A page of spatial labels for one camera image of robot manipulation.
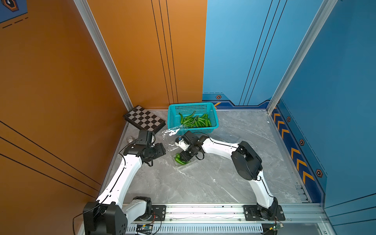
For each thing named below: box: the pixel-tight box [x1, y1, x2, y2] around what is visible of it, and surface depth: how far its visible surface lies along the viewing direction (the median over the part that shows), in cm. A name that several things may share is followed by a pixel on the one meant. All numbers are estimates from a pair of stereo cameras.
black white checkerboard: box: [123, 105, 166, 133], surface depth 111 cm
